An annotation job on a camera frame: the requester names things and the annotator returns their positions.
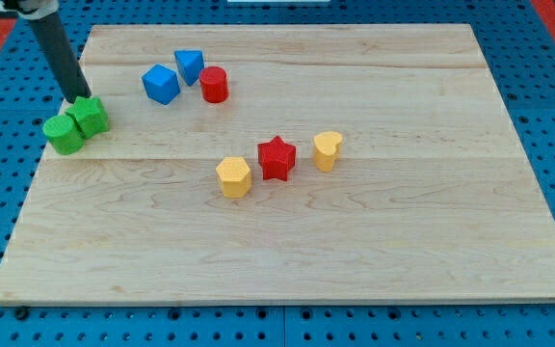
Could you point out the green star block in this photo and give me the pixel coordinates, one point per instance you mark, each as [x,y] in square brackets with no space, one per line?
[89,115]

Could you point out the blue cube block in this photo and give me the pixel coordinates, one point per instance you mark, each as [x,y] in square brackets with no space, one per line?
[161,84]

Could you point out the green cylinder block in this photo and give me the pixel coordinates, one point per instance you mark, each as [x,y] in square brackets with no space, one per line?
[63,135]

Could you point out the red cylinder block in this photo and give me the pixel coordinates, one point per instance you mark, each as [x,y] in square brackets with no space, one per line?
[214,86]

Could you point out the yellow heart block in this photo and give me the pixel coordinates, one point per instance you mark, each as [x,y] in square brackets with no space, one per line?
[326,150]

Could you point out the light wooden board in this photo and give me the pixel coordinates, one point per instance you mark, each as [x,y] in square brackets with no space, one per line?
[432,200]

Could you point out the yellow hexagon block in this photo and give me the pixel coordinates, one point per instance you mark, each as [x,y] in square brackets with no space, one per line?
[234,177]

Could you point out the blue triangular prism block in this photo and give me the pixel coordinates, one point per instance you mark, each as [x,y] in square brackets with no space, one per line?
[190,63]

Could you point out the red star block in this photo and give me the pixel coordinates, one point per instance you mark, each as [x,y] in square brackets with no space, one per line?
[276,159]

